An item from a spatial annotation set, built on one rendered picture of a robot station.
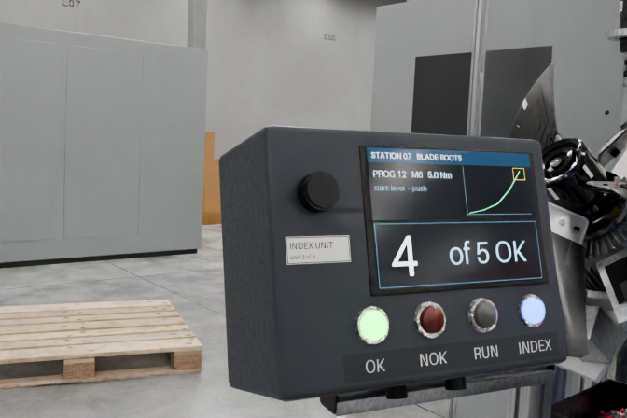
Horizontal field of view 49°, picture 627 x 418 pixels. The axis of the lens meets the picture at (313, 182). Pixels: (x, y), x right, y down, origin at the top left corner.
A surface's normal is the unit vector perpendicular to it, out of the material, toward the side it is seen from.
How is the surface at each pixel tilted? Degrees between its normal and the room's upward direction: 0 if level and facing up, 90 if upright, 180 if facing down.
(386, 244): 75
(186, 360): 88
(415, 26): 90
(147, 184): 90
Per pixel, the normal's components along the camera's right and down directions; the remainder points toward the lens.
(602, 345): 0.60, -0.14
